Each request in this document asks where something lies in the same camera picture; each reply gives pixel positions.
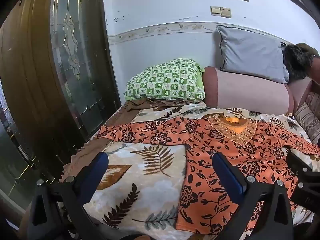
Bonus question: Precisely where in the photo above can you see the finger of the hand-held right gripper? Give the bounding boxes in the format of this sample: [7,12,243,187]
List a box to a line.
[286,152,313,175]
[291,181,320,207]

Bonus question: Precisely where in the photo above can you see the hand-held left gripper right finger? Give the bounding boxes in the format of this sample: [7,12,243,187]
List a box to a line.
[212,152,294,240]

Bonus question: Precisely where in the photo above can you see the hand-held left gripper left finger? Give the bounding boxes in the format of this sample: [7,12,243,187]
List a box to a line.
[26,151,110,240]

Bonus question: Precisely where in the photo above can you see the orange floral blouse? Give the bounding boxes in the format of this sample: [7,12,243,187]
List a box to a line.
[96,116,320,235]

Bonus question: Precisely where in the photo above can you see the cream leaf-print blanket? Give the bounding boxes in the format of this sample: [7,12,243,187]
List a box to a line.
[61,100,320,240]

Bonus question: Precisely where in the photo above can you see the striped beige cushion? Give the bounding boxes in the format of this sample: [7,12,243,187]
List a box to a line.
[294,102,320,143]
[305,91,320,105]

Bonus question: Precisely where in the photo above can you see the pink and brown sofa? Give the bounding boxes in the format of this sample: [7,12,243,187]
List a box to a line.
[202,66,320,115]

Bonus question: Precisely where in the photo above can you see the black furry cloth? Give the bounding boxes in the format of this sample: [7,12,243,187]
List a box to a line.
[282,44,316,83]

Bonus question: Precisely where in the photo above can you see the green checked pillow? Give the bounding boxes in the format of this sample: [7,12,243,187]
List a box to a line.
[124,57,206,103]

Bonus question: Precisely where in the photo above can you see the wooden door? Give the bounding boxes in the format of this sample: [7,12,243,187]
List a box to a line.
[0,0,65,183]

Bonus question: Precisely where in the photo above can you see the leaded glass door panel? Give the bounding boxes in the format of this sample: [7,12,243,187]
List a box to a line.
[49,0,122,142]

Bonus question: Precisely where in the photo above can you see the olive brown cloth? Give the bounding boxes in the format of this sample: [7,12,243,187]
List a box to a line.
[296,42,320,57]

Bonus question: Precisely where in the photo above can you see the grey pillow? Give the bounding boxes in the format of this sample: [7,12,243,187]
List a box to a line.
[216,25,290,84]

